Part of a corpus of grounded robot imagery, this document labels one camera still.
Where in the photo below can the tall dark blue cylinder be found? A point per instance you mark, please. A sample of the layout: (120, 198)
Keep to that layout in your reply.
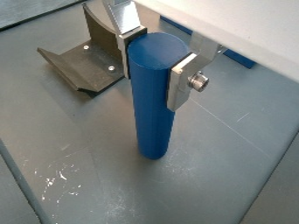
(152, 54)

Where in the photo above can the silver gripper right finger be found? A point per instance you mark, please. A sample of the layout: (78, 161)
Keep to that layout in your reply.
(186, 75)

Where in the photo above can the blue peg board base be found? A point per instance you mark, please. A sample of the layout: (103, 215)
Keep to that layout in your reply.
(235, 56)

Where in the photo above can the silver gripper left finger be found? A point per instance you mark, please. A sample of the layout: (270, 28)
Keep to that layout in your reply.
(124, 19)

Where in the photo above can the black curved holder bracket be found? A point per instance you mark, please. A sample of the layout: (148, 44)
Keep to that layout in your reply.
(91, 66)

